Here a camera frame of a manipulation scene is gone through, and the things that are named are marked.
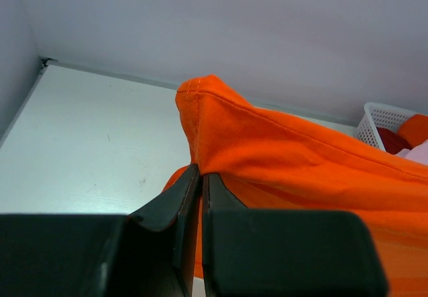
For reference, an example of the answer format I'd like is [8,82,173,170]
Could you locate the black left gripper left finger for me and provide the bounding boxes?
[1,165,200,296]

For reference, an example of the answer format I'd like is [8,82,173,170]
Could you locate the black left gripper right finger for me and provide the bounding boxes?
[202,174,389,296]

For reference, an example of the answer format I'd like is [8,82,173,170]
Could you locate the orange t shirt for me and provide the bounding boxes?
[175,75,427,296]
[397,114,428,148]

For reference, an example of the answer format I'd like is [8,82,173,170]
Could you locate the dark red t shirt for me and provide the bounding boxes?
[377,128,412,155]

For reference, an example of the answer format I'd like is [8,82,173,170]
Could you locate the white plastic basket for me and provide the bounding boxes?
[354,102,417,152]

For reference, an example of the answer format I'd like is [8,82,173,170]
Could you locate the pink t shirt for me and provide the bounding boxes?
[396,140,428,165]

